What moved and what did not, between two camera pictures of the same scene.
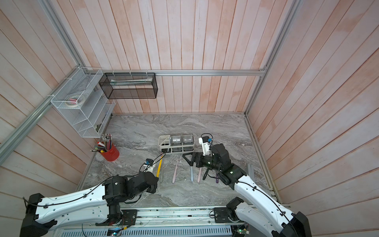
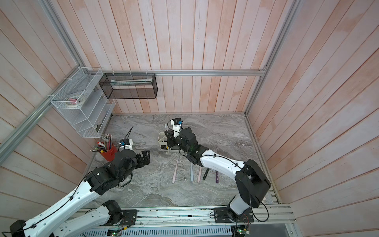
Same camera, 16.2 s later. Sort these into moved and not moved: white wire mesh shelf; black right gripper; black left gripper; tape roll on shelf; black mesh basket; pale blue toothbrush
Moved: black right gripper; black left gripper
Not moved: tape roll on shelf; black mesh basket; white wire mesh shelf; pale blue toothbrush
